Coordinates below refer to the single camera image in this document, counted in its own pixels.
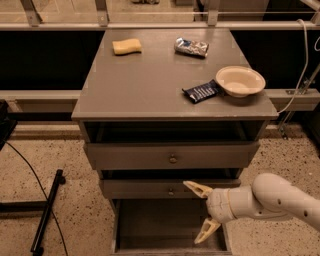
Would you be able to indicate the crumpled silver foil packet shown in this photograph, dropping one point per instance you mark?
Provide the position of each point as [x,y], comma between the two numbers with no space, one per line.
[191,47]

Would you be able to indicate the grey middle drawer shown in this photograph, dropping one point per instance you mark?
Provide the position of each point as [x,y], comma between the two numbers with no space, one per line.
[145,189]

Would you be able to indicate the yellow sponge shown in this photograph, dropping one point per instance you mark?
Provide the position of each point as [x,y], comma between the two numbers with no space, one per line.
[127,46]

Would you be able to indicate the grey bottom drawer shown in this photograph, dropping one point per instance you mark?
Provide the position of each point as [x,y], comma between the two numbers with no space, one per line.
[164,227]

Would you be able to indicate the black equipment at left edge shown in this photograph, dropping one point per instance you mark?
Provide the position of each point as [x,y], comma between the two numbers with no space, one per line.
[6,124]

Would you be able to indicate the grey drawer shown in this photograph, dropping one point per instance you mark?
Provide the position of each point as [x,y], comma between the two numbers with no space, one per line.
[145,189]
[159,156]
[164,227]

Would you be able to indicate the dark blue snack wrapper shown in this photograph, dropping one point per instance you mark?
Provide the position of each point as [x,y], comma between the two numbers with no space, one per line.
[202,92]

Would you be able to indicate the metal folding stand leg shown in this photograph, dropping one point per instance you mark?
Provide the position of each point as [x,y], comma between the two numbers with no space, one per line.
[289,110]

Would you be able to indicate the metal railing frame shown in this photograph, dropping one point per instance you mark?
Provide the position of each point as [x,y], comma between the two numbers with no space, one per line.
[45,15]

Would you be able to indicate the grey top drawer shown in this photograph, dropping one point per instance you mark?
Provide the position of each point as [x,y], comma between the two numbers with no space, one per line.
[159,156]

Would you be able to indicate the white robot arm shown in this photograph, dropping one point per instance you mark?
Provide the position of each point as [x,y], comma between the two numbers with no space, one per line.
[269,197]

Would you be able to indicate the black stand base bar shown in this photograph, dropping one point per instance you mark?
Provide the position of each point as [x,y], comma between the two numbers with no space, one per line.
[36,248]

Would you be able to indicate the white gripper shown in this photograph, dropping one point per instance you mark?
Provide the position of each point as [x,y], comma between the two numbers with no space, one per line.
[218,204]

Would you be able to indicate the cream plastic bowl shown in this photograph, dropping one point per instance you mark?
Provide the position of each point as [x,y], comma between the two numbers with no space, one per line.
[239,82]

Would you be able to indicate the grey wooden drawer cabinet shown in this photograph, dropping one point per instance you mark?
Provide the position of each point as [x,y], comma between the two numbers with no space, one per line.
[138,98]

